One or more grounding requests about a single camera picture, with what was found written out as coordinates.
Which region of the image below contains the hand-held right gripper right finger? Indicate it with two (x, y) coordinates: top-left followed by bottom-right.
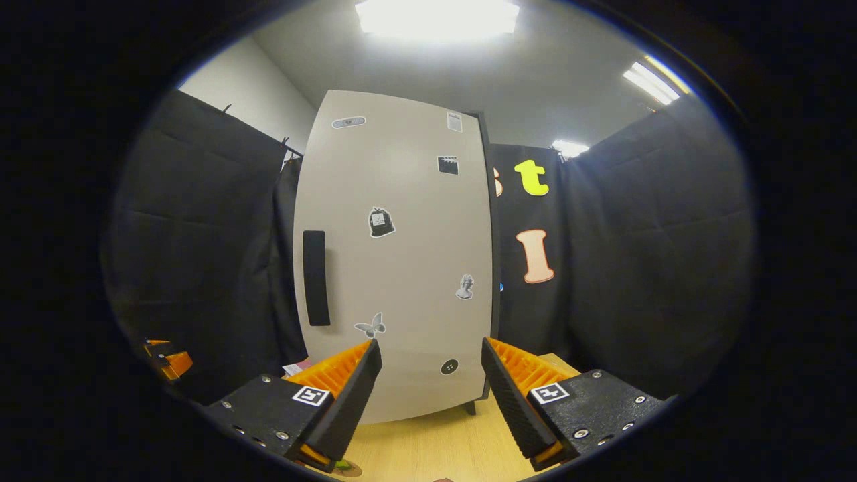
(481, 337), (670, 471)

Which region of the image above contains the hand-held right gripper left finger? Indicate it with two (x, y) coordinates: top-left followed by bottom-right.
(201, 339), (383, 473)

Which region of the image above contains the black cabinet door handle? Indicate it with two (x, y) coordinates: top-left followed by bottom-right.
(303, 230), (331, 327)

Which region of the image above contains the beige cabinet door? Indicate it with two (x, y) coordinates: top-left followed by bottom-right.
(293, 90), (495, 424)

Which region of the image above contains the black backdrop cloth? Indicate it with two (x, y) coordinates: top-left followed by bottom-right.
(104, 87), (757, 406)

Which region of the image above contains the large ceiling light panel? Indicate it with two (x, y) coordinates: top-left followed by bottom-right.
(355, 0), (520, 42)

